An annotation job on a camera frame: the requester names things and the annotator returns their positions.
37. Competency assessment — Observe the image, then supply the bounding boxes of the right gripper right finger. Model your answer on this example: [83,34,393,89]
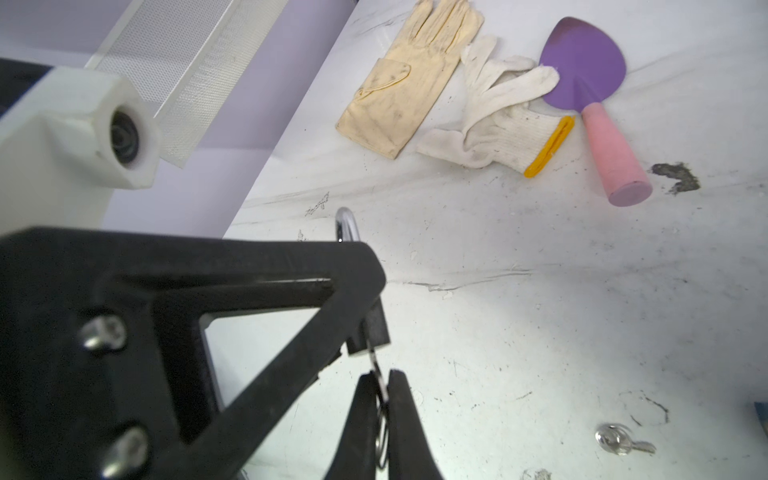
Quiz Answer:
[388,370,443,480]

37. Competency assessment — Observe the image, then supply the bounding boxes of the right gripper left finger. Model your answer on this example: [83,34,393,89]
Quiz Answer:
[325,373,379,480]

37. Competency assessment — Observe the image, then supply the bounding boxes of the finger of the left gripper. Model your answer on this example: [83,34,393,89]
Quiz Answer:
[1,227,386,479]

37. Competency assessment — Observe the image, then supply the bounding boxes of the black padlock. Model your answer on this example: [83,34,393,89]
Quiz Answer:
[334,206,392,358]

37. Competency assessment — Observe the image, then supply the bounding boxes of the dark key on table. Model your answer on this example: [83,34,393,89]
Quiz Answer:
[595,423,656,456]

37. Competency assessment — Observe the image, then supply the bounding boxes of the lower white mesh shelf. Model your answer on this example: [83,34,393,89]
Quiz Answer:
[86,0,287,168]

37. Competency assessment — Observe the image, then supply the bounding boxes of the white knit glove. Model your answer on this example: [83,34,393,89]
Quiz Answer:
[416,36,575,178]

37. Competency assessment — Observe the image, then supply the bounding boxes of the blue padlock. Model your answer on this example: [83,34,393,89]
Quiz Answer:
[754,401,768,435]

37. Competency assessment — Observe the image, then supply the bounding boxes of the beige leather glove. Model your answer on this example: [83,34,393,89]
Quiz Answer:
[336,1,484,159]

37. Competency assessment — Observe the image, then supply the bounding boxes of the purple pink trowel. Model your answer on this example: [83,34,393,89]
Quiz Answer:
[539,17,653,207]

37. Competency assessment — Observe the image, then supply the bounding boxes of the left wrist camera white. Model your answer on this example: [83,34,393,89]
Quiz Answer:
[1,59,161,234]

